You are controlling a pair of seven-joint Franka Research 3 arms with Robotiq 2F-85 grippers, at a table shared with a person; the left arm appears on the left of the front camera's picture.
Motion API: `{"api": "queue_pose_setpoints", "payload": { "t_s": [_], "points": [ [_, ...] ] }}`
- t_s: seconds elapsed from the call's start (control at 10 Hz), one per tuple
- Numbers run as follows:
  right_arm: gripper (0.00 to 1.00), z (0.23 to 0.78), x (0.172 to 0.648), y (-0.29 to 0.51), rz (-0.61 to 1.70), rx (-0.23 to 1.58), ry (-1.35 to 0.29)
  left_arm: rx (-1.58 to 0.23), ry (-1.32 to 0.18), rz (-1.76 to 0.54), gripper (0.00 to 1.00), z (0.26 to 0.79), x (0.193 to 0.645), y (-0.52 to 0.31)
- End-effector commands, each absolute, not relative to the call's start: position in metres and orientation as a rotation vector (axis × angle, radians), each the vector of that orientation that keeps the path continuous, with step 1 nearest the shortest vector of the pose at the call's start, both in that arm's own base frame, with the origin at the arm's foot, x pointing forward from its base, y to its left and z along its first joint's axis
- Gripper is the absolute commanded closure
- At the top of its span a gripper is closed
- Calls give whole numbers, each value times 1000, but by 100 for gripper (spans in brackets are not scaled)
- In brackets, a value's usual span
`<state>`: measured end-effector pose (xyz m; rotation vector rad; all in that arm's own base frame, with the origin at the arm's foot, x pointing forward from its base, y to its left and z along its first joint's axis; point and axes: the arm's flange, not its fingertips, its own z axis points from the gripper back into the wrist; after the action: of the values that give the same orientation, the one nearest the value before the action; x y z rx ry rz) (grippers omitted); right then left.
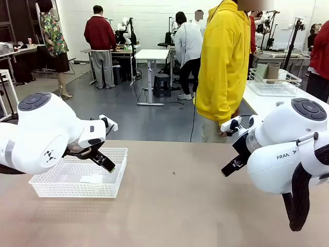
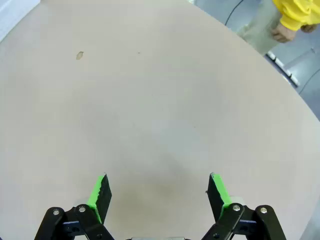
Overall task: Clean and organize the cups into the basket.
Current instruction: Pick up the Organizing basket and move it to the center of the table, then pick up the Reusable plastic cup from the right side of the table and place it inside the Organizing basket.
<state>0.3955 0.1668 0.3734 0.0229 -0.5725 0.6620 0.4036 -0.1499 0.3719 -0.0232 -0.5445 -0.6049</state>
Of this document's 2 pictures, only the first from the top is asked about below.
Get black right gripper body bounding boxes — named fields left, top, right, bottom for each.
left=232, top=131, right=252, bottom=157

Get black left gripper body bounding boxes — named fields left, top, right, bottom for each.
left=62, top=138, right=106, bottom=159

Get white perforated plastic basket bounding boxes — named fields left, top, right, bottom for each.
left=28, top=147, right=129, bottom=199

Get pale green cup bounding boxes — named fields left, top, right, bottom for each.
left=257, top=63, right=269, bottom=80

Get brown cup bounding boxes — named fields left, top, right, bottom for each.
left=267, top=63, right=280, bottom=84

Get person's right forearm yellow sleeve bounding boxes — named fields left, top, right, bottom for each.
left=205, top=84, right=232, bottom=127

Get person in yellow hoodie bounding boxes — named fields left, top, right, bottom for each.
left=193, top=0, right=252, bottom=144

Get dark plastic stool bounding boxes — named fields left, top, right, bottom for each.
left=153, top=74, right=172, bottom=98

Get grey background work desk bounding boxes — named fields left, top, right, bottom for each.
left=80, top=44, right=142, bottom=86

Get white background desk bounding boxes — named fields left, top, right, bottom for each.
left=135, top=48, right=170, bottom=107

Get person in dark red sweater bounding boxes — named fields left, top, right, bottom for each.
left=84, top=5, right=117, bottom=90

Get person in red top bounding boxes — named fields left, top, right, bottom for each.
left=248, top=10, right=258, bottom=78

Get person in floral shirt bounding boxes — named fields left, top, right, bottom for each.
left=37, top=0, right=74, bottom=100

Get dark haired person white shirt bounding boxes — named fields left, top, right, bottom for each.
left=173, top=11, right=204, bottom=101

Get person in red jacket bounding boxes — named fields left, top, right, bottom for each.
left=305, top=22, right=329, bottom=103

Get standing person in white shirt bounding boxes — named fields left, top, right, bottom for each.
left=194, top=9, right=207, bottom=29

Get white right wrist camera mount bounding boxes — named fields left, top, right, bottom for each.
left=220, top=116, right=242, bottom=133

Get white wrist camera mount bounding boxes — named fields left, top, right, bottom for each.
left=99, top=114, right=118, bottom=132
left=220, top=116, right=242, bottom=133

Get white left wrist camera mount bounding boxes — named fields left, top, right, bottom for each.
left=99, top=114, right=118, bottom=132

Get thin black hoodie cable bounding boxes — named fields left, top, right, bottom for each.
left=189, top=99, right=198, bottom=143

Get white wire dish rack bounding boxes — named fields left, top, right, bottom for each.
left=248, top=67, right=302, bottom=96

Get black right arm cable sleeve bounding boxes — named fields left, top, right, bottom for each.
left=282, top=145, right=329, bottom=232

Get black camera tripod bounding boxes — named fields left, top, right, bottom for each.
left=282, top=17, right=307, bottom=70

